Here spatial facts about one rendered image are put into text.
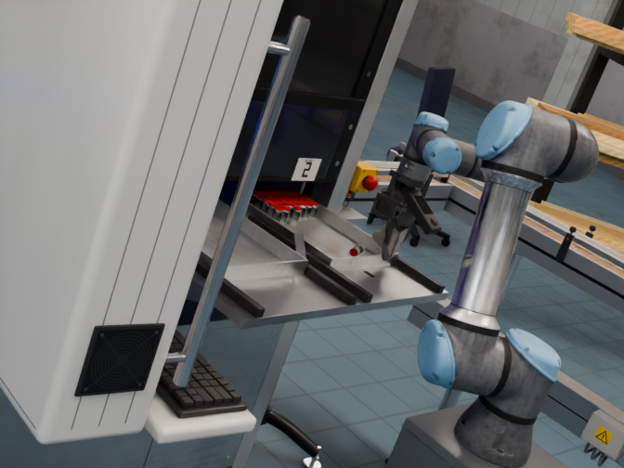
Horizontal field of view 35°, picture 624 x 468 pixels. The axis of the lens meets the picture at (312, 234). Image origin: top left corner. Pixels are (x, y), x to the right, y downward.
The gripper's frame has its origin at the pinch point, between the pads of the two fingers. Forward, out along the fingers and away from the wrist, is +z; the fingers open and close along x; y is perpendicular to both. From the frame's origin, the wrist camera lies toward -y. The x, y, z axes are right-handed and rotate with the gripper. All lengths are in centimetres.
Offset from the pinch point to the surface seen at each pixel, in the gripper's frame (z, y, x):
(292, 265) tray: 0.9, 1.0, 32.8
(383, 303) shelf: 4.1, -12.9, 15.6
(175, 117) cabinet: -40, -28, 104
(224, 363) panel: 45, 27, 12
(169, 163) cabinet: -34, -28, 103
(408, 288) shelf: 3.6, -9.0, 1.2
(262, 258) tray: 3.2, 8.8, 33.9
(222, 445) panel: 73, 28, 1
